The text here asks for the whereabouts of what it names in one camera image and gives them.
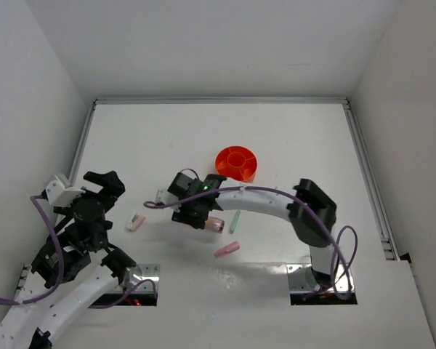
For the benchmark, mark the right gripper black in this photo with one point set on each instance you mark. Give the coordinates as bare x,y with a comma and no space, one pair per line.
181,214

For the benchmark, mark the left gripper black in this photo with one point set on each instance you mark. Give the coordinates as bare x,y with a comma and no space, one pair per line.
113,185

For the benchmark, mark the pink capped clear tube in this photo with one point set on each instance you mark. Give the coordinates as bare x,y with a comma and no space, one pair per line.
215,224

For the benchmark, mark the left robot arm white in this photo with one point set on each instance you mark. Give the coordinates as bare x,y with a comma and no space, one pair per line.
74,267

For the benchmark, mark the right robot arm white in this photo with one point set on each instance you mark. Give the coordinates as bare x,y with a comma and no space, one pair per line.
309,210

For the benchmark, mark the green highlighter pen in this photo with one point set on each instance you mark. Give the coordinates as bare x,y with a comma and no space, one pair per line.
234,222

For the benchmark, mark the pink highlighter pen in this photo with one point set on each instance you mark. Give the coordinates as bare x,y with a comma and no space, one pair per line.
228,249

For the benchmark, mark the orange round divided container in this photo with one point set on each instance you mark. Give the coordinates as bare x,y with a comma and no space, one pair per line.
237,162

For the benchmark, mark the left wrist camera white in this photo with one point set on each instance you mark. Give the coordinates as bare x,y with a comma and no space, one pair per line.
60,192

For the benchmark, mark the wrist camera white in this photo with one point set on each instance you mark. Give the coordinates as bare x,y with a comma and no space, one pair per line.
161,197
60,192

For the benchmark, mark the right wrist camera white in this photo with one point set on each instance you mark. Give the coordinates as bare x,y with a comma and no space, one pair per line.
161,197

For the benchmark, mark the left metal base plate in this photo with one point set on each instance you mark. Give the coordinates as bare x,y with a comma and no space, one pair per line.
147,273

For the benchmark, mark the metal base plate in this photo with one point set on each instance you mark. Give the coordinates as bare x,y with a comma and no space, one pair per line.
147,273
301,280

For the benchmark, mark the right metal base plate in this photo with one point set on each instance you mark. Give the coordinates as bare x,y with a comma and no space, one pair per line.
301,280

